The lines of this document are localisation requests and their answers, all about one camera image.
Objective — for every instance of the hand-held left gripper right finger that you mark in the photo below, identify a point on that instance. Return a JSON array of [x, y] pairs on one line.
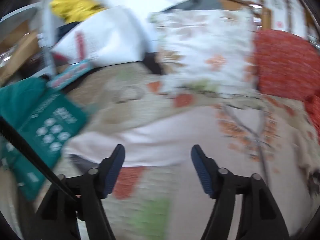
[[200, 170]]

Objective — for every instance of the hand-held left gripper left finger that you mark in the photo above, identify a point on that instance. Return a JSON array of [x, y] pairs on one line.
[[116, 166]]

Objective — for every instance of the pale pink small garment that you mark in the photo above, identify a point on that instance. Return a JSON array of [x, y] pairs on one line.
[[155, 142]]

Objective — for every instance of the patchwork quilt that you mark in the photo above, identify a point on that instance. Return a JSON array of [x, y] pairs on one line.
[[150, 105]]

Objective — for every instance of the teal printed box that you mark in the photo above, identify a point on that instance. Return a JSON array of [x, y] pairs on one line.
[[50, 120]]

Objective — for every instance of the colourful printed card strip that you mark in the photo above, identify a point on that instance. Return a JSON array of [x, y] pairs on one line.
[[70, 73]]

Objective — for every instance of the black cloth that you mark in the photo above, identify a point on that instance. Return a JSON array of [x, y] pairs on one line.
[[153, 63]]

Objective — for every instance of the white floral pillow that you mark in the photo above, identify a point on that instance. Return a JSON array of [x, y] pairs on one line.
[[205, 50]]

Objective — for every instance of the white plastic bag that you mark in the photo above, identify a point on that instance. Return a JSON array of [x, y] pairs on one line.
[[112, 37]]

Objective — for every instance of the orange floral blanket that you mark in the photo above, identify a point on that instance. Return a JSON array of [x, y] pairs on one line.
[[282, 62]]

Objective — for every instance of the cardboard box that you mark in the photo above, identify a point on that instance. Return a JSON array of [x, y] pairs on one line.
[[20, 52]]

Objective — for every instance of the grey metal rack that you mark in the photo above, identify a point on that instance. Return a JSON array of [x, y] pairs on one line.
[[47, 30]]

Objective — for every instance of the yellow plastic bag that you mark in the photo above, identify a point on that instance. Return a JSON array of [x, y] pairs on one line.
[[72, 5]]

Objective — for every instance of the wooden frame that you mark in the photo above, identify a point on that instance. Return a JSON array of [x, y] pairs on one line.
[[265, 12]]

